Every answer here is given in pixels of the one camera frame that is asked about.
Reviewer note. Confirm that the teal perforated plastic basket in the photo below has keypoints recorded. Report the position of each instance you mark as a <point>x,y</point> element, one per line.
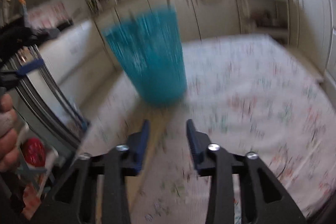
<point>148,48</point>

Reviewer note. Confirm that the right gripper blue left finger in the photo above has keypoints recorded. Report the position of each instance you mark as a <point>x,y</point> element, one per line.
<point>137,143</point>

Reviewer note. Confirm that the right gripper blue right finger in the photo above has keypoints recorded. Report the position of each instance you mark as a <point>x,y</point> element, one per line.
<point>198,144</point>

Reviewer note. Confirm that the white tiered storage cart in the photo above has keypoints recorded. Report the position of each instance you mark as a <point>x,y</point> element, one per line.
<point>270,17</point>

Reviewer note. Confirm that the floral tablecloth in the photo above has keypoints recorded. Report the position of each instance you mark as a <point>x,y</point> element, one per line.
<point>246,93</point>

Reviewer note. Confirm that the white drawer unit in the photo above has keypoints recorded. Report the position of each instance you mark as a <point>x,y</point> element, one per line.
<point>78,61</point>
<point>311,31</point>

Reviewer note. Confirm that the person's left hand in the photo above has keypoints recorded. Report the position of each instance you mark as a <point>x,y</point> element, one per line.
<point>8,148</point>

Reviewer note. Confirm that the white lower cabinets back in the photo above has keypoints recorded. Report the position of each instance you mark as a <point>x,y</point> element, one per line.
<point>197,19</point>

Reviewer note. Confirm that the white drawer unit left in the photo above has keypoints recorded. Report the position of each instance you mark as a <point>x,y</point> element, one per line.
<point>78,61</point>

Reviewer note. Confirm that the white drawer unit right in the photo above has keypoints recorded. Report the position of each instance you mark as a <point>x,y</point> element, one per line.
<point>311,31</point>

